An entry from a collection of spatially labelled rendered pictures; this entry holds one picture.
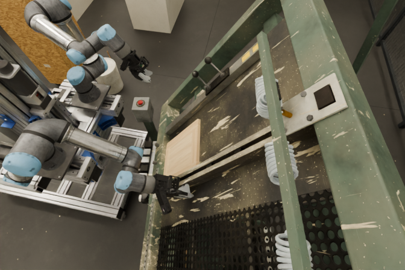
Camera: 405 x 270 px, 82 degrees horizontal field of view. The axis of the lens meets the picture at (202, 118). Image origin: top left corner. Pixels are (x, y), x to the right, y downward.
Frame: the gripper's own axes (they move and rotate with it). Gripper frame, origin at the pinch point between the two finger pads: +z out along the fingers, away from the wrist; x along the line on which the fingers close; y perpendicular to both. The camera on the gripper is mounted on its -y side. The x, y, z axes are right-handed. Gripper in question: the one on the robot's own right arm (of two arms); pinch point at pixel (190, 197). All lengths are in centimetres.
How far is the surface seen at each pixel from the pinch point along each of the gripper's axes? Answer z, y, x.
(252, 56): -1, 51, -50
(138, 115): -19, 68, 55
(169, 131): -1, 50, 33
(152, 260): 0.1, -26.3, 38.0
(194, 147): 0.3, 25.5, -0.9
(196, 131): 0.2, 34.8, -2.2
